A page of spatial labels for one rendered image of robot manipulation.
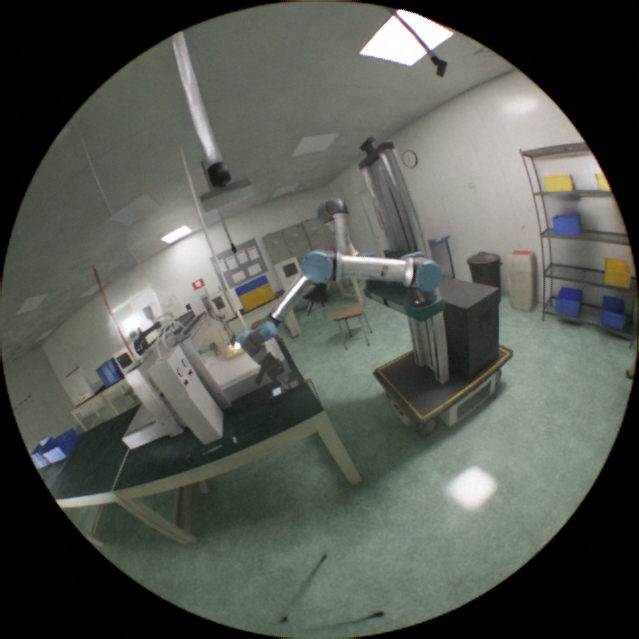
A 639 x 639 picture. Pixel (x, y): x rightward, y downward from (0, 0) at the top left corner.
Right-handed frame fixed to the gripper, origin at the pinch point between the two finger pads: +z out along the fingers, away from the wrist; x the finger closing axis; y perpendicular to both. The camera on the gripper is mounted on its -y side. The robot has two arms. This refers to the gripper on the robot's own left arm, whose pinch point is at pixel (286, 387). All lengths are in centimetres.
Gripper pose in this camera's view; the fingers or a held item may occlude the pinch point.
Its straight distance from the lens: 118.2
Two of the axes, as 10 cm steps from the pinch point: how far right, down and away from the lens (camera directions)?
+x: -2.5, -2.5, 9.4
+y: 7.8, -6.2, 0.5
